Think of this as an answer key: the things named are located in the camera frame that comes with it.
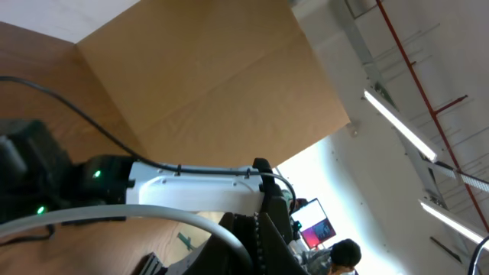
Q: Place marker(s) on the ceiling light strip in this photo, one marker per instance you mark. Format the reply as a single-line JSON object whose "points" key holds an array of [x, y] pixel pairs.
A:
{"points": [[469, 230], [409, 131]]}

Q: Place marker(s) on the red ceiling pipe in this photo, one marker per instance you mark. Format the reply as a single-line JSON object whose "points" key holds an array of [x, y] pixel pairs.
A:
{"points": [[444, 45]]}

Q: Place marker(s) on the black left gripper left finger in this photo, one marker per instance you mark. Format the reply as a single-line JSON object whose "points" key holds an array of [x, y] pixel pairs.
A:
{"points": [[215, 257]]}

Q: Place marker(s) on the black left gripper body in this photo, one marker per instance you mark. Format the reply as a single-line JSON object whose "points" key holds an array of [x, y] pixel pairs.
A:
{"points": [[33, 168]]}

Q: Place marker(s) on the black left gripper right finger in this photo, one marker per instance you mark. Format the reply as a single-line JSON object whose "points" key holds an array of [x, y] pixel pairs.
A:
{"points": [[273, 254]]}

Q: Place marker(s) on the computer monitor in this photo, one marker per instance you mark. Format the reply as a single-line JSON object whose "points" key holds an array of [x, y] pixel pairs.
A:
{"points": [[315, 227]]}

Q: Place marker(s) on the brown cardboard panel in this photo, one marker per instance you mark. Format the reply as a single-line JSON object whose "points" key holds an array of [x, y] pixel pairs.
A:
{"points": [[215, 83]]}

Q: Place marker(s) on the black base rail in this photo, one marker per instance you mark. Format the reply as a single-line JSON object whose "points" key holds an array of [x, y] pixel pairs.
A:
{"points": [[152, 266]]}

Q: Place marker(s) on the person with dark hair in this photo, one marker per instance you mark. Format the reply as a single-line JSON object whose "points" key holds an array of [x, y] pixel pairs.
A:
{"points": [[342, 257]]}

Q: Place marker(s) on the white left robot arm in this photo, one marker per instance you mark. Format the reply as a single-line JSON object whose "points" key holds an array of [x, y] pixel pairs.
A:
{"points": [[243, 208]]}

